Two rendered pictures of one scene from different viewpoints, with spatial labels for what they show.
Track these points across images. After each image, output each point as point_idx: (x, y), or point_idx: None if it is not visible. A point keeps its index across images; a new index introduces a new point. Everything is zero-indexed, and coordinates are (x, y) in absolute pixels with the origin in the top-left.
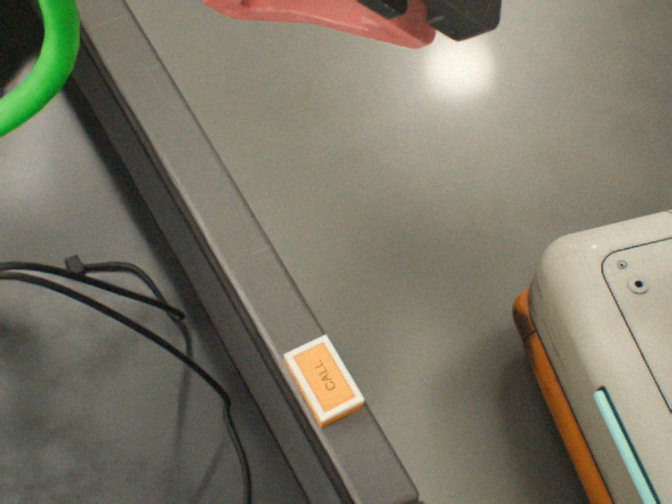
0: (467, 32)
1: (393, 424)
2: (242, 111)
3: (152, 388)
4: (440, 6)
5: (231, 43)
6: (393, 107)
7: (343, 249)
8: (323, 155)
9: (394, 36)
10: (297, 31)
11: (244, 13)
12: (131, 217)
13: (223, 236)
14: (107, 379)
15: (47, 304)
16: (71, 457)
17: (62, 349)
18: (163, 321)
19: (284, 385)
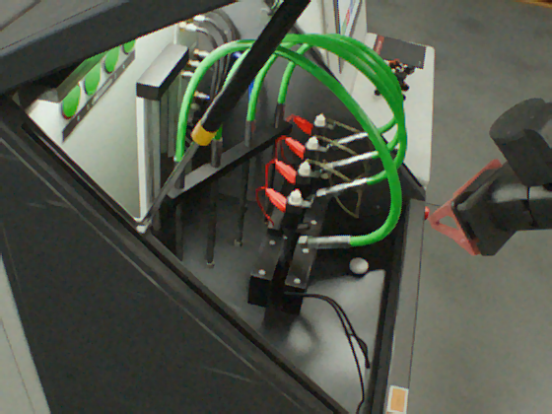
0: (484, 252)
1: None
2: (443, 361)
3: (343, 380)
4: (479, 239)
5: (455, 336)
6: (501, 397)
7: None
8: (461, 396)
9: (467, 246)
10: (483, 348)
11: (436, 227)
12: (376, 329)
13: (398, 342)
14: (332, 369)
15: (331, 336)
16: None
17: (326, 351)
18: (362, 365)
19: (383, 395)
